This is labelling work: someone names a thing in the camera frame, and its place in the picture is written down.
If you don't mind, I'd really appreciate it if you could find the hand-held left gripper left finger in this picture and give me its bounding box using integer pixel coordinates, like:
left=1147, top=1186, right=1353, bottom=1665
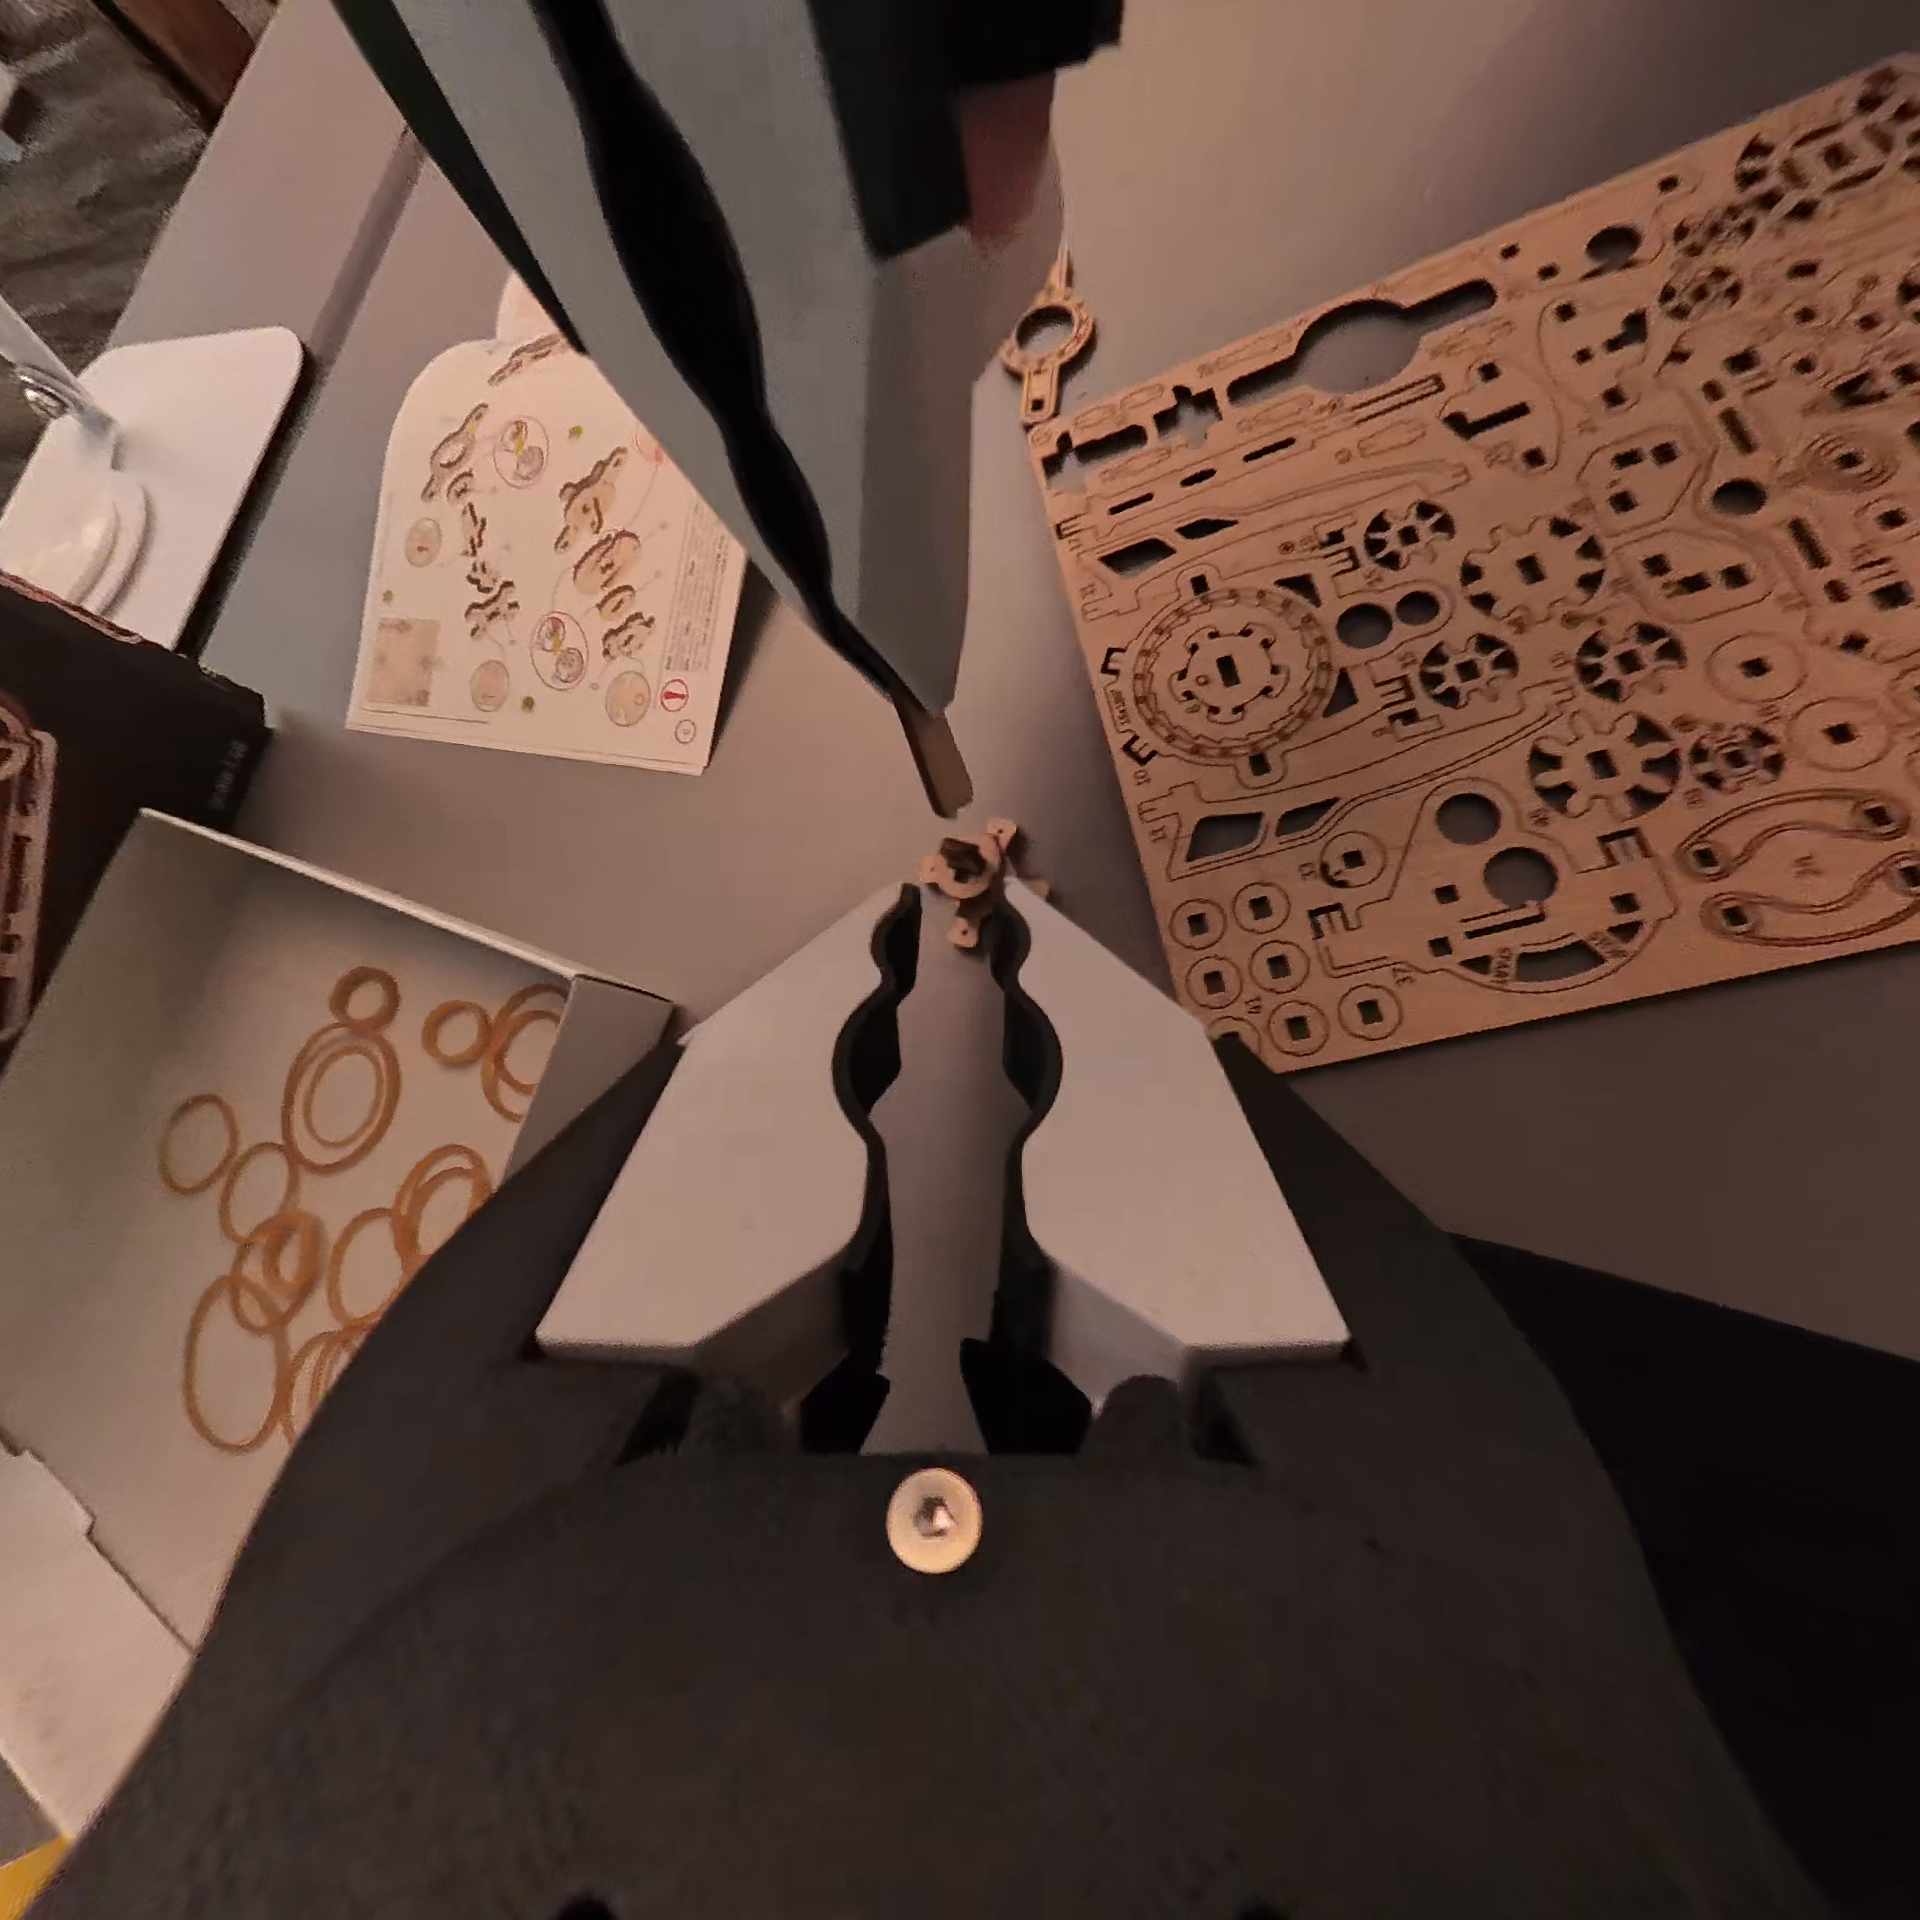
left=536, top=883, right=922, bottom=1454

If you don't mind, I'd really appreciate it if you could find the wooden ring lever part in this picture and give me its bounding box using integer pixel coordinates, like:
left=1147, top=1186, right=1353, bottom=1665
left=997, top=246, right=1107, bottom=429

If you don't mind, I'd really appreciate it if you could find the white cardboard box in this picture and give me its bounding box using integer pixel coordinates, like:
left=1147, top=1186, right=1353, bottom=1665
left=0, top=809, right=672, bottom=1846

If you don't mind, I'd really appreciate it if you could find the small wooden gear assembly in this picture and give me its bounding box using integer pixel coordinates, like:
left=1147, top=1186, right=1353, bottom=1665
left=915, top=816, right=1040, bottom=957

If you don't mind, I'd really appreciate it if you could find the printed instruction leaflet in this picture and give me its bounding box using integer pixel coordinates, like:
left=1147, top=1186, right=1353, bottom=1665
left=345, top=275, right=748, bottom=776

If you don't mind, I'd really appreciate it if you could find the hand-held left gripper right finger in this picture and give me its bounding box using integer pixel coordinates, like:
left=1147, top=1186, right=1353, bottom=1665
left=984, top=883, right=1353, bottom=1454

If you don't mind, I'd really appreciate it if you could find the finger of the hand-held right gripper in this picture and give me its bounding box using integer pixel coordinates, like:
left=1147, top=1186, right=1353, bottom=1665
left=369, top=0, right=939, bottom=735
left=600, top=0, right=1069, bottom=730

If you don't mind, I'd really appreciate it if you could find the black cardboard box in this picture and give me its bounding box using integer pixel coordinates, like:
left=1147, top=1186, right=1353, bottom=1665
left=0, top=576, right=274, bottom=1074

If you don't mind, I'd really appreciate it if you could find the laser-cut wooden parts sheet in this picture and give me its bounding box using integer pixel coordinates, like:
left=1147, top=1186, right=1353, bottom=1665
left=1026, top=56, right=1920, bottom=1074

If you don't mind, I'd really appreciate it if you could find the black quilted cushion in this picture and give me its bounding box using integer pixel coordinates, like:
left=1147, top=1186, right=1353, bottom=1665
left=1441, top=1229, right=1920, bottom=1920

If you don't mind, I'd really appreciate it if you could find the person's right hand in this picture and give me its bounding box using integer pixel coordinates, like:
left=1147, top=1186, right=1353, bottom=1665
left=961, top=66, right=1069, bottom=239

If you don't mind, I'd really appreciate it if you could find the clear stand post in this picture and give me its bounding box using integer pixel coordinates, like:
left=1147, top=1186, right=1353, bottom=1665
left=0, top=291, right=115, bottom=440

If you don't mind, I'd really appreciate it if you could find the small wooden axle stick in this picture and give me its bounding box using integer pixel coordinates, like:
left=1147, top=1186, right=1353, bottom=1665
left=901, top=704, right=977, bottom=816

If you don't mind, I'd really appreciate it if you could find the pile of rubber bands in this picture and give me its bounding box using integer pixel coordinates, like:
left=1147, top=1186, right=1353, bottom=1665
left=159, top=967, right=571, bottom=1454

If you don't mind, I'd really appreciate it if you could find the white stand base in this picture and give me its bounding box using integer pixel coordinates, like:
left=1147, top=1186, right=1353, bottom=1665
left=0, top=327, right=308, bottom=654

